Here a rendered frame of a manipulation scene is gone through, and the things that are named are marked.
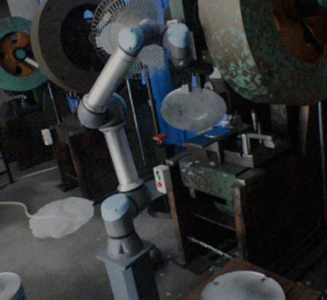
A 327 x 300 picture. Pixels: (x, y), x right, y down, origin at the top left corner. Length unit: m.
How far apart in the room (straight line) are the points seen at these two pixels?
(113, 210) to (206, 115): 0.58
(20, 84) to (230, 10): 3.50
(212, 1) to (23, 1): 5.51
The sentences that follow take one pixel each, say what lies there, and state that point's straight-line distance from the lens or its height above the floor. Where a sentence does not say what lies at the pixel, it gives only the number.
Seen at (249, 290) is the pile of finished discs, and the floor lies 0.38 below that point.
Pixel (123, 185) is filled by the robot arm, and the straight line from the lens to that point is 1.59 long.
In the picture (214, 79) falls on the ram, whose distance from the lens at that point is 1.79.
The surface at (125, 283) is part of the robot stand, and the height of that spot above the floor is 0.35.
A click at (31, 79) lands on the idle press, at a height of 1.03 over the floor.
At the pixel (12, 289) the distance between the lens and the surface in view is 1.93.
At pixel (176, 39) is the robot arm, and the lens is 1.26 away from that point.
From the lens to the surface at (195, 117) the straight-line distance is 1.68.
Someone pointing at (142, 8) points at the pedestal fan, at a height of 1.45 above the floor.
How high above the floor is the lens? 1.31
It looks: 17 degrees down
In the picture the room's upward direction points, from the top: 11 degrees counter-clockwise
